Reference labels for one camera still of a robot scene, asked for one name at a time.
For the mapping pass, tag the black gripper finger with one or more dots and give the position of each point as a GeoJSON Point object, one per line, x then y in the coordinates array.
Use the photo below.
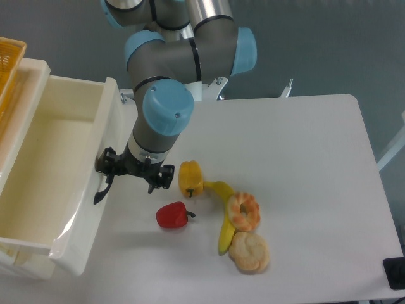
{"type": "Point", "coordinates": [109, 163]}
{"type": "Point", "coordinates": [160, 177]}

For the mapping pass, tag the yellow bell pepper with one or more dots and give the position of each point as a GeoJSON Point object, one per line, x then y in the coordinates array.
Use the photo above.
{"type": "Point", "coordinates": [190, 179]}

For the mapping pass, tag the red bell pepper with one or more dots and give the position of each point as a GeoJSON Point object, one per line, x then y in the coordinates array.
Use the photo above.
{"type": "Point", "coordinates": [173, 216]}

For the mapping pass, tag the white frame bar right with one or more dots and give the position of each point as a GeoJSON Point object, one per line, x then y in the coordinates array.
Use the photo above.
{"type": "Point", "coordinates": [395, 145]}

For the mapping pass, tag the round bread bun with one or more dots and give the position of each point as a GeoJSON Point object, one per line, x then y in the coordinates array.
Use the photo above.
{"type": "Point", "coordinates": [249, 251]}

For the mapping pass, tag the glazed ring doughnut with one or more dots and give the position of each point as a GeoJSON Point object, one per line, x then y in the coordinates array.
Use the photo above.
{"type": "Point", "coordinates": [244, 211]}

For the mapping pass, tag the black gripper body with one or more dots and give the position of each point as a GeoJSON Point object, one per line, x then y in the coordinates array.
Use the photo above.
{"type": "Point", "coordinates": [129, 165]}

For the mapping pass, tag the yellow banana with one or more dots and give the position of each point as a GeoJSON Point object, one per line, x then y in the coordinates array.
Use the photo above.
{"type": "Point", "coordinates": [224, 192]}

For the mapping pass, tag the black device at edge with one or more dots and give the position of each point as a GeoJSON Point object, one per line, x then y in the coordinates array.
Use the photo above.
{"type": "Point", "coordinates": [394, 270]}

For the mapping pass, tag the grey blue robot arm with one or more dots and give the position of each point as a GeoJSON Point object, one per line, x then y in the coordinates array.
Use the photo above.
{"type": "Point", "coordinates": [182, 42]}

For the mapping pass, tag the yellow plastic basket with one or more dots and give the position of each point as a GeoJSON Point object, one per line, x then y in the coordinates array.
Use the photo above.
{"type": "Point", "coordinates": [12, 52]}

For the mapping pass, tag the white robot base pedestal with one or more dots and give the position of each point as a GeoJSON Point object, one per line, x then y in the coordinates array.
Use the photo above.
{"type": "Point", "coordinates": [207, 92]}

